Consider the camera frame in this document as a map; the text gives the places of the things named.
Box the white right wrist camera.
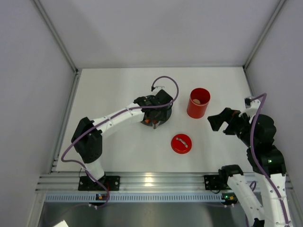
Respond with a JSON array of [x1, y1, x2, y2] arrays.
[[239, 96, 261, 118]]

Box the red cylindrical tin container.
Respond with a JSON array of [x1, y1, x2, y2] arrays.
[[187, 88, 211, 119]]

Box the grey slotted cable duct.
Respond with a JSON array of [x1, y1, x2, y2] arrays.
[[45, 192, 237, 203]]

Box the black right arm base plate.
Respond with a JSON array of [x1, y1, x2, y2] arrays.
[[204, 175, 229, 192]]

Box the right aluminium frame post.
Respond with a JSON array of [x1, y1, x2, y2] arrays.
[[243, 0, 288, 70]]

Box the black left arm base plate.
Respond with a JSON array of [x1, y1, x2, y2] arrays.
[[78, 175, 120, 191]]

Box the blue ceramic plate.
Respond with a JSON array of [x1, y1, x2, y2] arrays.
[[141, 105, 172, 128]]

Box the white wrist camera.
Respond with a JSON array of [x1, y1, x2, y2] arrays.
[[151, 86, 165, 92], [239, 96, 261, 118]]

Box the aluminium mounting rail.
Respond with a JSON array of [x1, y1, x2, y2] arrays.
[[35, 172, 293, 193]]

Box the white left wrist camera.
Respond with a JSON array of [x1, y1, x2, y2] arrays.
[[151, 86, 165, 92]]

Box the red tin lid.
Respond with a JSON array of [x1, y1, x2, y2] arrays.
[[171, 133, 192, 154]]

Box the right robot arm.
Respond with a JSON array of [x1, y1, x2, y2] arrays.
[[207, 108, 293, 227]]

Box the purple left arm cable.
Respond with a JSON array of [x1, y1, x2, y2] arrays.
[[61, 76, 179, 209]]

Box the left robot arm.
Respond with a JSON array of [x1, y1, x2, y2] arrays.
[[71, 89, 173, 185]]

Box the aluminium frame post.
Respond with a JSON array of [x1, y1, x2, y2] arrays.
[[31, 0, 79, 74], [243, 0, 288, 70]]

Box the left aluminium frame post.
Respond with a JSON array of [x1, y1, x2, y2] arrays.
[[31, 0, 79, 74]]

